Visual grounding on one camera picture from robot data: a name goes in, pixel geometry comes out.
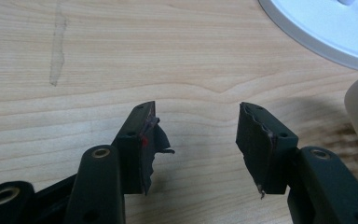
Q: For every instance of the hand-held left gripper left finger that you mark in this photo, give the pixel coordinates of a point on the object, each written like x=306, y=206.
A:
x=133, y=149

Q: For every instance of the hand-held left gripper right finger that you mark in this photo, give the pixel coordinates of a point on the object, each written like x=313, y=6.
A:
x=265, y=152

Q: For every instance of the clear tape strip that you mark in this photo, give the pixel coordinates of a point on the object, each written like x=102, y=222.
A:
x=58, y=46

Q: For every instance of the white round plate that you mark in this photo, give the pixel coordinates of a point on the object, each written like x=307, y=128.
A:
x=329, y=28

